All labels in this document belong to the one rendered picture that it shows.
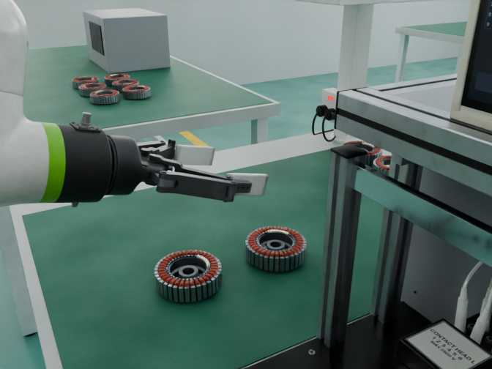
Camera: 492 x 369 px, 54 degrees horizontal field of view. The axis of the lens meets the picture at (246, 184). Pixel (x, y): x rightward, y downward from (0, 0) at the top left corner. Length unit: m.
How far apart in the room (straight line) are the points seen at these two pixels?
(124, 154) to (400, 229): 0.37
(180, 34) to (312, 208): 4.13
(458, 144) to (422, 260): 0.32
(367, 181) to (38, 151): 0.35
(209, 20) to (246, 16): 0.44
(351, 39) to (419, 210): 0.98
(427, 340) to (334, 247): 0.17
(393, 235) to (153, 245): 0.48
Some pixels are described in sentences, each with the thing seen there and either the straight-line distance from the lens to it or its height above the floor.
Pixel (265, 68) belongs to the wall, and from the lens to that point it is 5.59.
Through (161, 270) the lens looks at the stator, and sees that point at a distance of 0.82.
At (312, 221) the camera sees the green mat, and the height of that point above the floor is 0.75.
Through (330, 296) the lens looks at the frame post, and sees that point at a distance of 0.65.
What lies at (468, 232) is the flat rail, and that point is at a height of 1.03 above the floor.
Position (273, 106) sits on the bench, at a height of 0.74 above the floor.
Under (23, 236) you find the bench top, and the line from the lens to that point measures 1.07.
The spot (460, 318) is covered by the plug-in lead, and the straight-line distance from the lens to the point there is 0.56.
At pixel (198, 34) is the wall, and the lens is 5.16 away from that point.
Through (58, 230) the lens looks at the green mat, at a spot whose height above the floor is 0.75.
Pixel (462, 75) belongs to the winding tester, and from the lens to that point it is 0.49.
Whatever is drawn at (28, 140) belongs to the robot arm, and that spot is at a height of 1.08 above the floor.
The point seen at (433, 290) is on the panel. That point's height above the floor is 0.82.
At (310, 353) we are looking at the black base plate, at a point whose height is 0.77.
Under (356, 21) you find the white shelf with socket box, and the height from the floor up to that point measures 1.10.
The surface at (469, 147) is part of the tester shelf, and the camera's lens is 0.46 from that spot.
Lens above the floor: 1.25
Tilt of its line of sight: 25 degrees down
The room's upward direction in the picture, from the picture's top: straight up
